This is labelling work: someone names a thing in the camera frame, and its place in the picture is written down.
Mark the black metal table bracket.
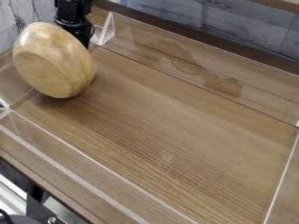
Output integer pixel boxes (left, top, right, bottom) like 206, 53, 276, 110
25, 195, 63, 224

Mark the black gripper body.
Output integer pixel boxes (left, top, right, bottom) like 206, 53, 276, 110
69, 24, 94, 48

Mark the black cable lower left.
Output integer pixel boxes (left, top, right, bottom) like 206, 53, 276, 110
0, 208, 13, 224

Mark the wooden bowl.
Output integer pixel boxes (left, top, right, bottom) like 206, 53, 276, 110
13, 22, 97, 99

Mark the clear acrylic corner bracket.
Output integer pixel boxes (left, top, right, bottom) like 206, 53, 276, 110
90, 12, 116, 46

